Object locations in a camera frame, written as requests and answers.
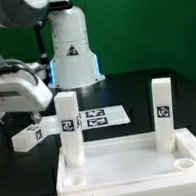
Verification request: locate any white marker base plate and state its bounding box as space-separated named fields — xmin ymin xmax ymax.
xmin=40 ymin=105 xmax=130 ymax=135

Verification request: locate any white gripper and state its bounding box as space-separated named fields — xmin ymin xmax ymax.
xmin=0 ymin=70 xmax=53 ymax=124

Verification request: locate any black camera on stand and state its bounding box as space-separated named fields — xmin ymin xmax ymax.
xmin=34 ymin=0 xmax=73 ymax=67

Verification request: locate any white desk tabletop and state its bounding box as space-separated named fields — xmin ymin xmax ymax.
xmin=56 ymin=133 xmax=196 ymax=196

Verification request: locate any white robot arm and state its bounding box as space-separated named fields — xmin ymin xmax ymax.
xmin=0 ymin=0 xmax=104 ymax=122

